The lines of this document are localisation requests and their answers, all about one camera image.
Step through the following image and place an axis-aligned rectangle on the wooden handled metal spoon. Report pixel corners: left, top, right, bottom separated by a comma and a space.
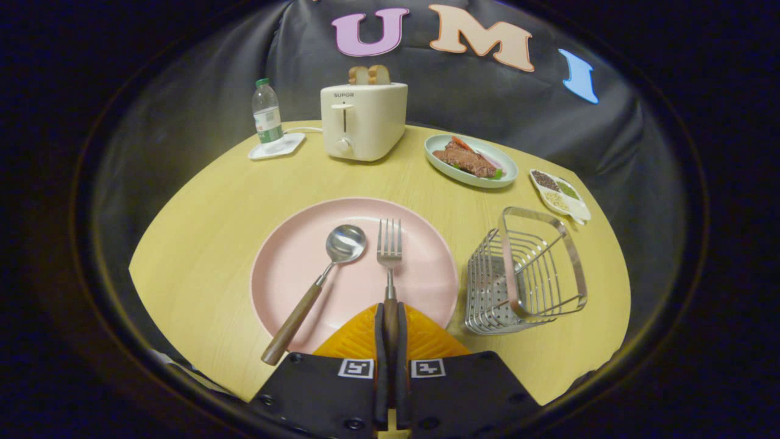
261, 224, 367, 366

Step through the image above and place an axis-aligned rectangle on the white divided seasoning dish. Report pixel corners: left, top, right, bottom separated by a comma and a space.
529, 169, 592, 226

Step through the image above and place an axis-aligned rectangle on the brown steak piece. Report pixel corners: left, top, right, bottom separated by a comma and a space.
433, 141, 497, 179

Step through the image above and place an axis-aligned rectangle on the wooden handled metal fork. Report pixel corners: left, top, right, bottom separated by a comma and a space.
377, 218, 404, 409

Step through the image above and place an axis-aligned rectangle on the metal wire cutlery basket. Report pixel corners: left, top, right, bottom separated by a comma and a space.
465, 207, 588, 335

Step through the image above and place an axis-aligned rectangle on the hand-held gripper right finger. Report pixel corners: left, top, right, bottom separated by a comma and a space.
396, 302, 542, 439

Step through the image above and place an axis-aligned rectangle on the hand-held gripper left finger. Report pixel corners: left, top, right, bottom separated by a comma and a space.
250, 303, 391, 439

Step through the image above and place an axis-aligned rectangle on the cream white toaster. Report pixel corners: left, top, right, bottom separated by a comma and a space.
321, 82, 408, 162

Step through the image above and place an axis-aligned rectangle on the white square coaster tray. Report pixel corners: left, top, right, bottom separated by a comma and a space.
248, 132, 306, 161

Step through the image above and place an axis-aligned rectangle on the pink round plate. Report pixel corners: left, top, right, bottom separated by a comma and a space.
250, 198, 459, 354

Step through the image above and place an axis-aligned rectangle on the clear plastic water bottle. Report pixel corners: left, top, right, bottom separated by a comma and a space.
252, 78, 285, 145

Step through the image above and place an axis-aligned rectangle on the pale green plate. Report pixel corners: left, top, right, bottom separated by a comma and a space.
424, 134, 519, 189

